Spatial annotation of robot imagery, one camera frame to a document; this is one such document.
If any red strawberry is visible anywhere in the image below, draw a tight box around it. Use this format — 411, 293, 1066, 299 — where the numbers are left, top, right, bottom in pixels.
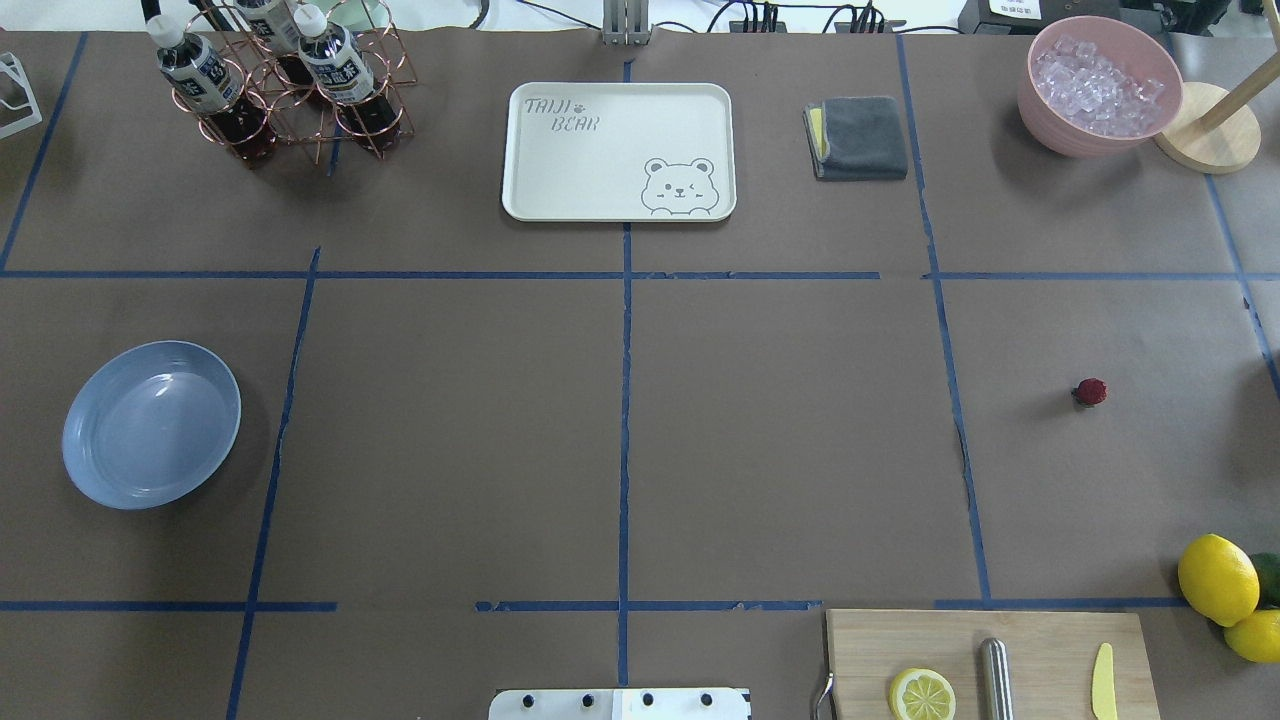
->
1071, 377, 1108, 407

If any blue plate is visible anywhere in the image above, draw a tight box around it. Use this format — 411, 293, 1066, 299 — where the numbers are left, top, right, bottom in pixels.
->
61, 340, 242, 511

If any cream bear tray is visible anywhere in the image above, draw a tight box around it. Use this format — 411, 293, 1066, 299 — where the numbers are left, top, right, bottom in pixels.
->
500, 82, 737, 223

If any half lemon slice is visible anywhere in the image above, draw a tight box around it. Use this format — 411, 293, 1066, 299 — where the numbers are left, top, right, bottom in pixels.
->
887, 667, 957, 720

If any tea bottle right of rack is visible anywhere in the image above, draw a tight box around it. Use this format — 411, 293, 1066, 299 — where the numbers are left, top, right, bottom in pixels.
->
293, 3, 401, 154

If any steel cylinder with black cap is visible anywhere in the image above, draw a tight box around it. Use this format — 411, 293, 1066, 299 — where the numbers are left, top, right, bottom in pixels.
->
979, 637, 1015, 719

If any tea bottle left of rack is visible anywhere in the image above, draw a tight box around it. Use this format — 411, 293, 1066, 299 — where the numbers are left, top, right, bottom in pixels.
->
145, 14, 276, 163

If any wooden cutting board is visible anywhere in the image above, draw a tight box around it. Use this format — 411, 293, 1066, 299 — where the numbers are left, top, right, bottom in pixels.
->
826, 609, 1161, 719

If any pink bowl of ice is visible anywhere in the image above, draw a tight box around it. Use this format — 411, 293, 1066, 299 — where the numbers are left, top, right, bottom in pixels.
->
1018, 15, 1183, 158

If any yellow plastic knife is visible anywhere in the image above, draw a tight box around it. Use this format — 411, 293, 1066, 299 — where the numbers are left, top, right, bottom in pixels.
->
1091, 642, 1117, 720

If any yellow lemon round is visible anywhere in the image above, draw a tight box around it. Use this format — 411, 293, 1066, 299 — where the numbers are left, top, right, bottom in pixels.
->
1178, 533, 1261, 628

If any wooden stand base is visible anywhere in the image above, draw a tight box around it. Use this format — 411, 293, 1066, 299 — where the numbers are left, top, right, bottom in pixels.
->
1155, 53, 1279, 174

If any green lime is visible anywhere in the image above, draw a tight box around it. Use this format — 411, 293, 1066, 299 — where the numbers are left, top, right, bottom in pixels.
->
1249, 552, 1280, 609

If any yellow lemon elongated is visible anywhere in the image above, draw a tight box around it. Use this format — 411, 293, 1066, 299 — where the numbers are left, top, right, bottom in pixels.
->
1222, 609, 1280, 664

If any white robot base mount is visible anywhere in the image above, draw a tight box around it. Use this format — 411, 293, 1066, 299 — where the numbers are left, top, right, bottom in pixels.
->
488, 687, 753, 719

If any copper wire bottle rack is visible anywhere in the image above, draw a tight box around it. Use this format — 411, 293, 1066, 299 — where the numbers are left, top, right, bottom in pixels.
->
170, 1, 417, 167

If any white wire rack corner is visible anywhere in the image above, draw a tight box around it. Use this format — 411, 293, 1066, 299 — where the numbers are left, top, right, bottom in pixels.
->
1, 53, 44, 140

